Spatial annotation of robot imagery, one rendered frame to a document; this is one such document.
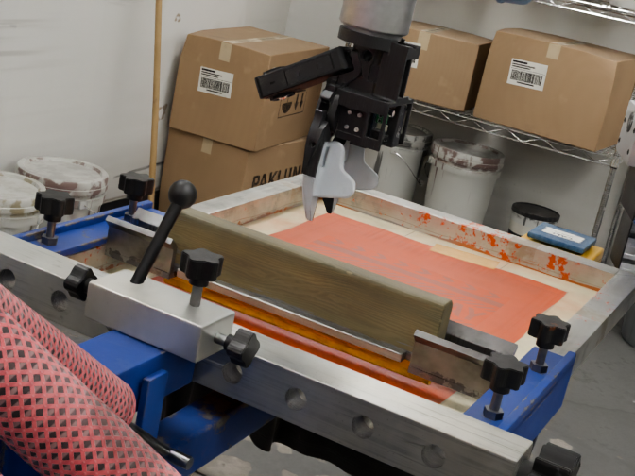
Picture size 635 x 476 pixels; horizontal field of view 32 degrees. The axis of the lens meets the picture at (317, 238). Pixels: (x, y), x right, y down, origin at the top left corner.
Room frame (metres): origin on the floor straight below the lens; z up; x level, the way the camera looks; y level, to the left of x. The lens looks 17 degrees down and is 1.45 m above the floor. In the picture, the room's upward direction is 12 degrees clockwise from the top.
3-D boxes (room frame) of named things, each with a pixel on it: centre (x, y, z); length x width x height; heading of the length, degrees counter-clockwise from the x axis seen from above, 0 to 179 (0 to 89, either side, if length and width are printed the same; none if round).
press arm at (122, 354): (0.89, 0.15, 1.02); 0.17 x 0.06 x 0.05; 156
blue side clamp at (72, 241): (1.30, 0.27, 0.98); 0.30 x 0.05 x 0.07; 156
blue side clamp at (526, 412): (1.08, -0.24, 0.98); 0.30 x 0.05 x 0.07; 156
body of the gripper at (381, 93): (1.20, -0.02, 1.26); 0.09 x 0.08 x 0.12; 67
